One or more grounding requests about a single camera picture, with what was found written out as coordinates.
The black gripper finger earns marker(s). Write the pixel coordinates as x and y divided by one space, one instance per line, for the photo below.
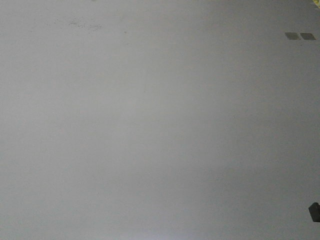
314 211

